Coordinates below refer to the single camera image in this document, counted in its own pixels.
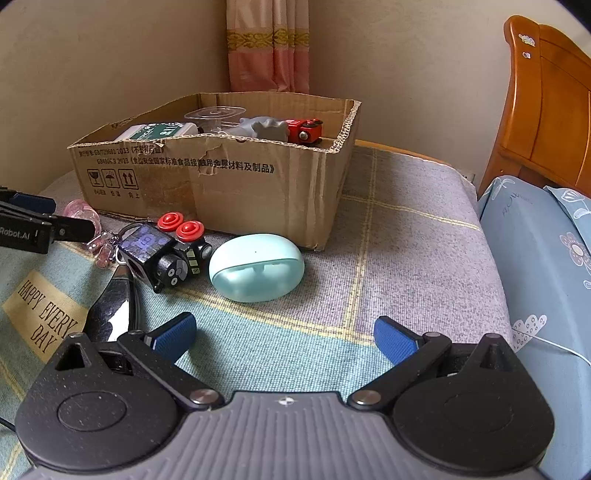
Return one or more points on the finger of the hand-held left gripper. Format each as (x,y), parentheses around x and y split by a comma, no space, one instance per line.
(76,228)
(32,201)

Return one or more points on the black glossy oval case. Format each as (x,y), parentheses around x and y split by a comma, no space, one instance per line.
(111,304)

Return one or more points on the grey animal toy figure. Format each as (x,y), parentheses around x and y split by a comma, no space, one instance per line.
(263,129)

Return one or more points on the mint green earbuds case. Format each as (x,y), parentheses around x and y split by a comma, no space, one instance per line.
(254,272)

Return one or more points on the checked grey and teal blanket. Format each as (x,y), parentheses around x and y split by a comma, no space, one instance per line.
(392,277)

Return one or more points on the white bottle with green label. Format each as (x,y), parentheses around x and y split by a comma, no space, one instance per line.
(152,131)

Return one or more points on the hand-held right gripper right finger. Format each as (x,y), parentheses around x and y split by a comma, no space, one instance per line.
(392,337)

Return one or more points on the wooden bed headboard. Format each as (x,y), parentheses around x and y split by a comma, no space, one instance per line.
(554,115)

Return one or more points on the blue floral bed sheet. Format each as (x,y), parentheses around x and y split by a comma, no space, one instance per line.
(545,286)

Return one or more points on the pink curtain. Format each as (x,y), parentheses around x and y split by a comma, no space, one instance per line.
(268,46)

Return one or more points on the white cloud sticker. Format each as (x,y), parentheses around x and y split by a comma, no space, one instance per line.
(527,39)

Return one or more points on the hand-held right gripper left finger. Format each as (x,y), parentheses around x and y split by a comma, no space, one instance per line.
(178,334)

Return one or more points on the black toy train red buttons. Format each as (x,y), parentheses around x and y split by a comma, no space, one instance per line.
(147,254)

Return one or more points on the cardboard box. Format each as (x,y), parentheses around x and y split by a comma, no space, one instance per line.
(258,198)

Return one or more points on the clear plastic container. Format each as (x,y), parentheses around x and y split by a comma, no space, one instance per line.
(214,113)

